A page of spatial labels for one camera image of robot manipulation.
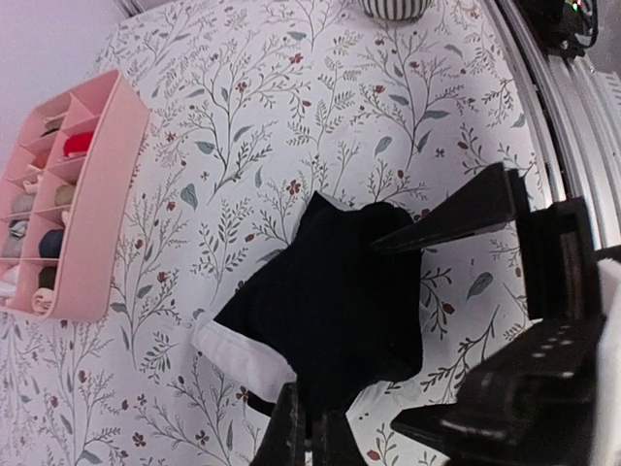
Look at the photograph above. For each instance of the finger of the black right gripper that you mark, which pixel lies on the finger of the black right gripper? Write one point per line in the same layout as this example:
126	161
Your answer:
436	427
493	198

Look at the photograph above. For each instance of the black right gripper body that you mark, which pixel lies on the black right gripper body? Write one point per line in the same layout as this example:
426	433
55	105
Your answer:
533	401

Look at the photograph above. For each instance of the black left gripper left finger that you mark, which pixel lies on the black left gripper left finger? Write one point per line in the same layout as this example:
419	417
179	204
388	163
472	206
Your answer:
283	443

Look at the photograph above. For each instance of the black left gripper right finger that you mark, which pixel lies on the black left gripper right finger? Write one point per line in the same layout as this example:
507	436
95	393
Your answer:
333	443

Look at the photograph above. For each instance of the black underwear white lettering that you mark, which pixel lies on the black underwear white lettering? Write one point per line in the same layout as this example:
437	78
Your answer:
327	313

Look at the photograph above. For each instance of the pink divided storage box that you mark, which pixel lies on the pink divided storage box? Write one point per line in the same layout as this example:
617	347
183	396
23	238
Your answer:
63	195

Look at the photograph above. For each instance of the striped round cup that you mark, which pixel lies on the striped round cup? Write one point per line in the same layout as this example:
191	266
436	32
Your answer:
395	10

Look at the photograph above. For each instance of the floral patterned table mat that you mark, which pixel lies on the floral patterned table mat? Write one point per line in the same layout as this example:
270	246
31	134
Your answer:
255	106

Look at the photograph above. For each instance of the aluminium front rail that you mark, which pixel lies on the aluminium front rail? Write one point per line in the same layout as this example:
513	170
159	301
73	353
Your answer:
574	110

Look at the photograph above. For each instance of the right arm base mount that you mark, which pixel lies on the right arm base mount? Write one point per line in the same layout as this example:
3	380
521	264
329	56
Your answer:
566	28

